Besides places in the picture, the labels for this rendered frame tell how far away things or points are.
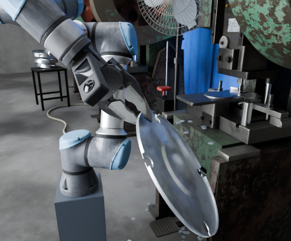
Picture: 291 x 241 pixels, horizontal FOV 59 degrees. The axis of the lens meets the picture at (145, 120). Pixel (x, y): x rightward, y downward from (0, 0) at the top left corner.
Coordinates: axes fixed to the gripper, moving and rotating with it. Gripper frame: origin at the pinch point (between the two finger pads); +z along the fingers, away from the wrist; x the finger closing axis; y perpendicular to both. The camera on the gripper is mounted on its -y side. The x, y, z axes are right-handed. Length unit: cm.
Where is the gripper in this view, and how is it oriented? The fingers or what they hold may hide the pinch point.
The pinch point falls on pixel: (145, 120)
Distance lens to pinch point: 53.9
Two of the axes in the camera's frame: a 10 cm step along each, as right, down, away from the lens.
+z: 7.0, 6.7, 2.3
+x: -7.1, 6.6, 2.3
